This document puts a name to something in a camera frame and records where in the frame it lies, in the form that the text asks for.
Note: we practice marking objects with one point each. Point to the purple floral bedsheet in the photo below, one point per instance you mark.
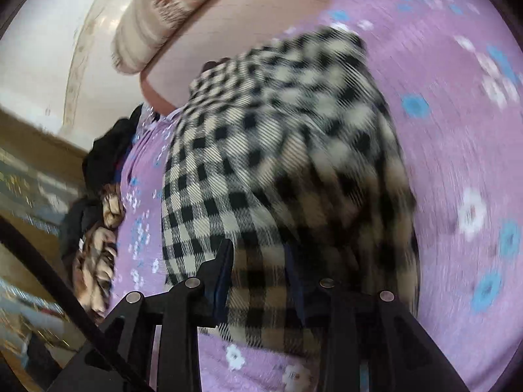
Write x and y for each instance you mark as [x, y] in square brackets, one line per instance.
[449, 130]

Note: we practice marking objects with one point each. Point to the black clothes pile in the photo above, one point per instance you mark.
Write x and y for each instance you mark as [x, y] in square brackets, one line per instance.
[108, 155]

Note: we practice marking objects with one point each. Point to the striped beige pillow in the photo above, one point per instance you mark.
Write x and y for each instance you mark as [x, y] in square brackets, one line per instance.
[163, 24]

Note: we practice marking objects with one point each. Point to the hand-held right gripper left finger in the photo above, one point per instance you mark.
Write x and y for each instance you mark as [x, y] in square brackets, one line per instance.
[224, 279]

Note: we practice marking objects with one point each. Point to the wooden cabinet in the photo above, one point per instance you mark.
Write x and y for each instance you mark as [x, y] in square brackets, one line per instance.
[36, 151]

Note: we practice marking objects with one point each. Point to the black and cream checkered jacket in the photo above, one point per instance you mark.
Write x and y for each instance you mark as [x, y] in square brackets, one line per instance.
[278, 163]

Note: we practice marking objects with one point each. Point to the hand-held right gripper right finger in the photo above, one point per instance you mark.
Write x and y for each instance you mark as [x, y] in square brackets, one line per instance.
[297, 290]

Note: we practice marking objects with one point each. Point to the dark cloth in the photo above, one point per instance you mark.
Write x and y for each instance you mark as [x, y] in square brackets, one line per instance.
[79, 224]

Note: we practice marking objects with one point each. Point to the pink padded headboard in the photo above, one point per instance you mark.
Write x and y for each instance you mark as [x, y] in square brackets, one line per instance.
[229, 36]

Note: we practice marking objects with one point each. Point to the brown patterned cloth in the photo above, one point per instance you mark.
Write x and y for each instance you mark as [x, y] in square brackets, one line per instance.
[96, 261]

